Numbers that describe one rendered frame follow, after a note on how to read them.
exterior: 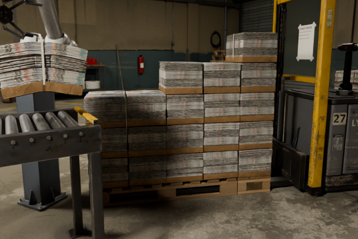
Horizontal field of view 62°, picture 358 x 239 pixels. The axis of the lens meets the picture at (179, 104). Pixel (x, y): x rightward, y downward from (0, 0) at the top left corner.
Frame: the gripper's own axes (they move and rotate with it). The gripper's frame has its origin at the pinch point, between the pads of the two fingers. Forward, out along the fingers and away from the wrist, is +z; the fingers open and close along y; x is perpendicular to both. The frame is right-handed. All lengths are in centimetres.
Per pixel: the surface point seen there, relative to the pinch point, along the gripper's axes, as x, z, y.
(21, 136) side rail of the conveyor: 32, -8, 49
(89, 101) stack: -47, 37, 47
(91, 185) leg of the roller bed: 32, 20, 73
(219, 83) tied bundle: -17, 126, 28
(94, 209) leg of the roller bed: 33, 22, 85
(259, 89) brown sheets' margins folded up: -6, 157, 30
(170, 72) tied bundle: -30, 90, 22
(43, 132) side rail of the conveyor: 32, 0, 48
